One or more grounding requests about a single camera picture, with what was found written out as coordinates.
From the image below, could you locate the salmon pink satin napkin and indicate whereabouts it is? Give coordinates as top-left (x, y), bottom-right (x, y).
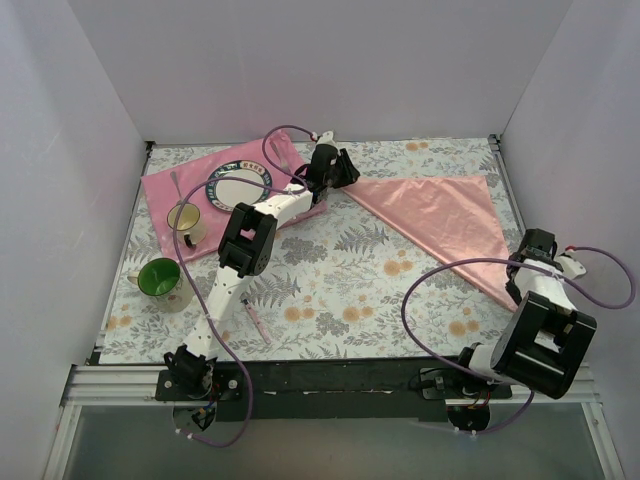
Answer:
top-left (343, 174), bottom-right (519, 312)

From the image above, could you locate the pink handled utensil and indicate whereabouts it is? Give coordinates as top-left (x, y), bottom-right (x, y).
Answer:
top-left (242, 299), bottom-right (271, 344)

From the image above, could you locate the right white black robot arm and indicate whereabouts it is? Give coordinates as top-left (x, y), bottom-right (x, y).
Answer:
top-left (452, 229), bottom-right (597, 399)

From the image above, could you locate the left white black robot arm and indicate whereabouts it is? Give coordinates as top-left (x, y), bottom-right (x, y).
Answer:
top-left (164, 131), bottom-right (359, 400)

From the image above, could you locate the silver fork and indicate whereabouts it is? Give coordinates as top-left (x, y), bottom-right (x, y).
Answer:
top-left (269, 140), bottom-right (290, 173)

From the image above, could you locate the white plate dark rim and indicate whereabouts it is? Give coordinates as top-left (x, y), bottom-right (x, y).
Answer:
top-left (205, 160), bottom-right (273, 212)

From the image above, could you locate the pink floral placemat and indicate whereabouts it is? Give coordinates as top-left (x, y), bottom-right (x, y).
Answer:
top-left (140, 129), bottom-right (329, 262)

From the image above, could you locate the cream enamel mug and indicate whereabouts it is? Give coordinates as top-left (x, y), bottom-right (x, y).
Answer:
top-left (167, 203), bottom-right (207, 249)

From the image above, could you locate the silver spoon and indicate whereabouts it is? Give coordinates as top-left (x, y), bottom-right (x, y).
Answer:
top-left (170, 171), bottom-right (190, 206)

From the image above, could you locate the green interior floral mug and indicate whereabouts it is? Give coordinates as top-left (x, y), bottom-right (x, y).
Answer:
top-left (127, 258), bottom-right (194, 313)

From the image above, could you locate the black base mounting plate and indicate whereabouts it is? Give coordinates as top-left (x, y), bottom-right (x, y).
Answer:
top-left (155, 357), bottom-right (512, 429)

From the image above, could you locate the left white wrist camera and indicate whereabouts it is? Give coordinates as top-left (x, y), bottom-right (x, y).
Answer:
top-left (311, 130), bottom-right (337, 148)

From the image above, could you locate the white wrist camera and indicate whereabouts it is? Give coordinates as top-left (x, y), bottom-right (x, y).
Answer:
top-left (555, 252), bottom-right (587, 280)
top-left (311, 130), bottom-right (337, 148)

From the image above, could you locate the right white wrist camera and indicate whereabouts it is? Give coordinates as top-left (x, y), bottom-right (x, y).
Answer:
top-left (555, 252), bottom-right (587, 280)

